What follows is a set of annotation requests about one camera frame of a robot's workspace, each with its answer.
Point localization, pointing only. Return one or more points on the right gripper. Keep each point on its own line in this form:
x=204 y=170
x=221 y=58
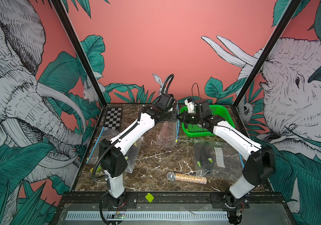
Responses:
x=186 y=116

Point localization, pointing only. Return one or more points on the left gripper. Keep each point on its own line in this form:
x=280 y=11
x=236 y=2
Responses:
x=174 y=113

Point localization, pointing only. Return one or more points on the dark purple eggplant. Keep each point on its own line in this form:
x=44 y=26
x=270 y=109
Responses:
x=198 y=154

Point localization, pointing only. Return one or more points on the sprinkle-filled cylinder tube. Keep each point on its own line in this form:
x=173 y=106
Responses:
x=172 y=176

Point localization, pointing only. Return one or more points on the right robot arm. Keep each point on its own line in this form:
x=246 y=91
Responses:
x=260 y=160

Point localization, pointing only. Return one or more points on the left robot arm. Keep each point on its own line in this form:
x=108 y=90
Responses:
x=112 y=152

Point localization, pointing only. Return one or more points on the green plastic basket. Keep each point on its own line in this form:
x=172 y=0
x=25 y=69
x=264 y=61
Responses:
x=199 y=131

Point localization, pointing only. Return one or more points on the black white checkerboard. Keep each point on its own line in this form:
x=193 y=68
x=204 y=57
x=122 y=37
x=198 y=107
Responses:
x=113 y=118

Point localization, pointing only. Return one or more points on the lime green sticky note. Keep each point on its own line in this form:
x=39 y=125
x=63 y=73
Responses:
x=149 y=197

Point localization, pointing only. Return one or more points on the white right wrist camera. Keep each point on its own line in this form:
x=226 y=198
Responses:
x=191 y=106

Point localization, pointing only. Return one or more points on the left black frame post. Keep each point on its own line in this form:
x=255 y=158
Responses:
x=64 y=18

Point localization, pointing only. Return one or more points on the black frame post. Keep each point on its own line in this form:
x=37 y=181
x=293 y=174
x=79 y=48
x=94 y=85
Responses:
x=280 y=27
x=64 y=18

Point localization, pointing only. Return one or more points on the white perforated rail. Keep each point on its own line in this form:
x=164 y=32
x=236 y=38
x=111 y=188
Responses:
x=147 y=216

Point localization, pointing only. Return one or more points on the right black frame post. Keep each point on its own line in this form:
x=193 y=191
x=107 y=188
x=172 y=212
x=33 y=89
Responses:
x=280 y=27

